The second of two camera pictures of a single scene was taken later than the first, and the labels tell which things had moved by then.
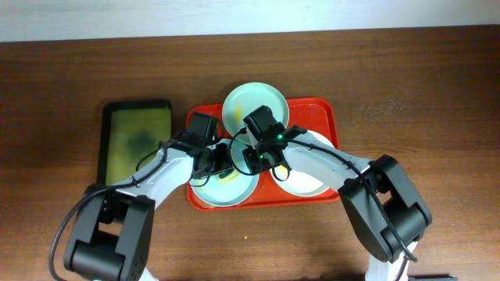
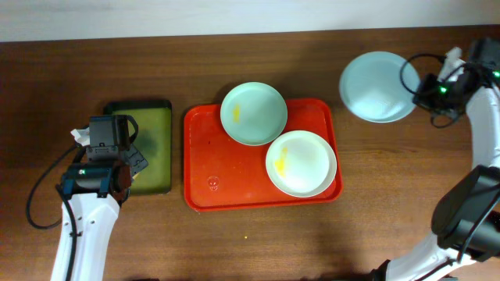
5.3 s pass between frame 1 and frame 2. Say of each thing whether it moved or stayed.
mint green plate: stayed
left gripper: moved
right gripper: moved
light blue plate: moved
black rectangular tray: stayed
